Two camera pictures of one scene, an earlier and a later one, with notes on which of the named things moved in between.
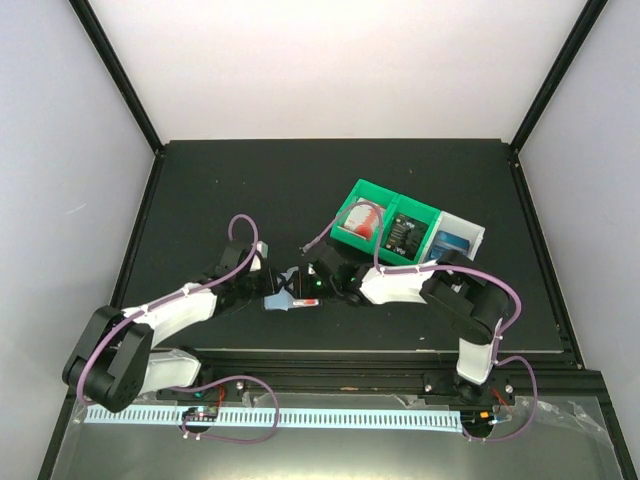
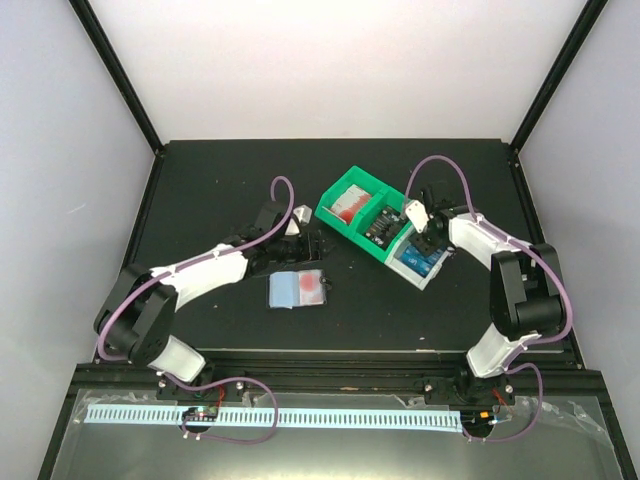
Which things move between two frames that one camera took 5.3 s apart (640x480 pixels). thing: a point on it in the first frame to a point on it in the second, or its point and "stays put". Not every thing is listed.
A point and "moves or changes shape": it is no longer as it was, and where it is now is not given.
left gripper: x=270 y=284 to x=310 y=253
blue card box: x=445 y=242 moves or changes shape
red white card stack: x=363 y=221 to x=349 y=203
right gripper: x=306 y=291 to x=423 y=246
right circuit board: x=477 y=422 stays put
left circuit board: x=192 y=414 stays put
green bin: x=364 y=217 to x=352 y=202
